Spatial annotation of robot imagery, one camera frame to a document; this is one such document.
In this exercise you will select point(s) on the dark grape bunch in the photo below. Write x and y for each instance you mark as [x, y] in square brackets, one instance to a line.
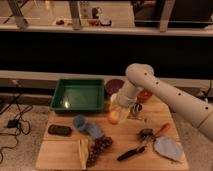
[99, 146]

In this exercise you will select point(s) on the orange yellow apple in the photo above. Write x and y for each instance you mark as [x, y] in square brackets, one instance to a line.
[113, 117]

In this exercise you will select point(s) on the blue crumpled cloth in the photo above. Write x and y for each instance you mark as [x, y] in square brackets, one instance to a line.
[83, 126]

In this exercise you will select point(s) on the green plastic tray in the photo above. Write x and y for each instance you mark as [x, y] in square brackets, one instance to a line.
[78, 95]

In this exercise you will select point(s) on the purple bowl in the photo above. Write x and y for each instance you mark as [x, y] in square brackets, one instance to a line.
[112, 86]

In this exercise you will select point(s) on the orange handled tool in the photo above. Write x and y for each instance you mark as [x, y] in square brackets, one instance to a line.
[148, 132]

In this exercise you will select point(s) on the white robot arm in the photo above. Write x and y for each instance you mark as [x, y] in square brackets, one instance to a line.
[141, 76]

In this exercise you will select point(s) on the red brown bowl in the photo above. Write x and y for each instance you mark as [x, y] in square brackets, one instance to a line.
[143, 96]

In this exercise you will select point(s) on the blue grey cloth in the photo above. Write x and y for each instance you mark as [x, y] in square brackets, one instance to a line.
[168, 148]

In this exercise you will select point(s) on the black handled knife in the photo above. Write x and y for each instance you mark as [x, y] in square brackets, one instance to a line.
[130, 153]

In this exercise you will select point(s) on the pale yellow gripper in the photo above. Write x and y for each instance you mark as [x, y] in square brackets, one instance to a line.
[122, 112]

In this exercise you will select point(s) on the wooden board table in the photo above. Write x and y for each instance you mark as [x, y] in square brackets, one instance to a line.
[61, 153]

